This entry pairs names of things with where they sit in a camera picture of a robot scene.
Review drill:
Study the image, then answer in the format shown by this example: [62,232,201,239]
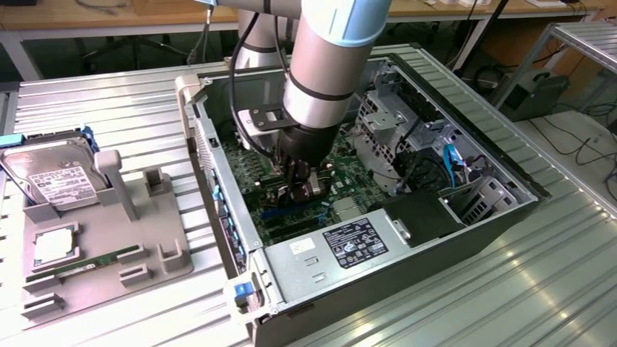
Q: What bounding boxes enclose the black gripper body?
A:
[277,124,340,170]

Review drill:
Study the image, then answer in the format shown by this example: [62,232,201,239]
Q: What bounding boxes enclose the green motherboard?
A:
[224,122,392,247]

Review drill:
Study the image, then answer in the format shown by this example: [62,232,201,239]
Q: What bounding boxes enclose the blue expansion slot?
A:
[260,208,293,221]

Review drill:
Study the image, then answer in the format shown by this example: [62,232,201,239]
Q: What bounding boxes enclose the small silver heat sink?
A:
[333,200,364,220]

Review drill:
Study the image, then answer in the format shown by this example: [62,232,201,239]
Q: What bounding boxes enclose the silver disk bay cage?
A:
[354,89,416,185]

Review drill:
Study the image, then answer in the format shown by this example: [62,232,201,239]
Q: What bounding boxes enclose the silver power supply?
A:
[262,208,418,304]

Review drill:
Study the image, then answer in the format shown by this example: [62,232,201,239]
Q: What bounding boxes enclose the black plastic shroud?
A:
[382,190,468,249]

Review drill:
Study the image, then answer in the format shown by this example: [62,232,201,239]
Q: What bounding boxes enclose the blue case latch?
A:
[232,283,256,301]

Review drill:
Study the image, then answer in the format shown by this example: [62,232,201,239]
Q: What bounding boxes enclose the open black PC case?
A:
[185,53,553,347]

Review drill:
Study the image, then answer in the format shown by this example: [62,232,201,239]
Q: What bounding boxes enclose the grey parts rack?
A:
[18,149,197,322]

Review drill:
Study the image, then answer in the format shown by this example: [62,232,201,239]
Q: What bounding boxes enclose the black box device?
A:
[490,72,570,123]

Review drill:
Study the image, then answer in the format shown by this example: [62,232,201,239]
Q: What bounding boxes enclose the wooden desk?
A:
[0,0,606,33]

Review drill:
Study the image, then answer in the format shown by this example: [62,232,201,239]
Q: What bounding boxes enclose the green RAM stick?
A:
[24,244,141,282]

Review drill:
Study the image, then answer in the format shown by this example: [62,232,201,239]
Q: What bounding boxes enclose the silver hard disk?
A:
[0,139,109,213]

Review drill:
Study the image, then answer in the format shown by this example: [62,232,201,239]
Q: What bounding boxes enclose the silver CPU chip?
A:
[30,227,81,267]

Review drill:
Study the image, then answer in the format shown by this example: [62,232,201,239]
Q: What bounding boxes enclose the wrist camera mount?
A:
[236,107,296,153]

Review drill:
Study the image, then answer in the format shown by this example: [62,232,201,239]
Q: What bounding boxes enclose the blue flat wire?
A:
[441,142,468,191]

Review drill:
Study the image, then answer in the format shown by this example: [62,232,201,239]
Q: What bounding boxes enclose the black floor cable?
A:
[528,104,617,167]

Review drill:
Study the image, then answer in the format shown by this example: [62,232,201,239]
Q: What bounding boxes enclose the blue disk bracket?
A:
[0,124,101,155]

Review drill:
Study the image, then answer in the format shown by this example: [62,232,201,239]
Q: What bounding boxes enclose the grey metal frame table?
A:
[525,22,617,124]

